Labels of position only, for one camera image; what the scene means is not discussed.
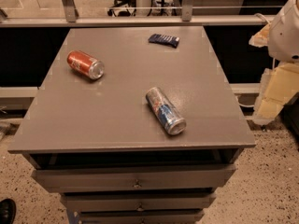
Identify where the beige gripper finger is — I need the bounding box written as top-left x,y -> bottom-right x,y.
252,62 -> 299,125

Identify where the blue silver redbull can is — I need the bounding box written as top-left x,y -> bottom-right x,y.
146,87 -> 187,135

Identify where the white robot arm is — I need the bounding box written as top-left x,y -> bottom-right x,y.
249,0 -> 299,125

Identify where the blue rxbar wrapper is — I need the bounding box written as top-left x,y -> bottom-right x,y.
149,34 -> 179,48

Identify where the red soda can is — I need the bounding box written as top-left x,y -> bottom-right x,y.
67,50 -> 105,80

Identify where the grey drawer cabinet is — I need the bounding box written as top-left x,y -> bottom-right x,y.
9,26 -> 254,224

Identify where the grey metal railing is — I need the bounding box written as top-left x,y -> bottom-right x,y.
0,0 -> 275,27

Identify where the black shoe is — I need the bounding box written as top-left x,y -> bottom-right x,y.
0,199 -> 16,224

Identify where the white cable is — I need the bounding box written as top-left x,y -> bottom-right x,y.
236,94 -> 257,108

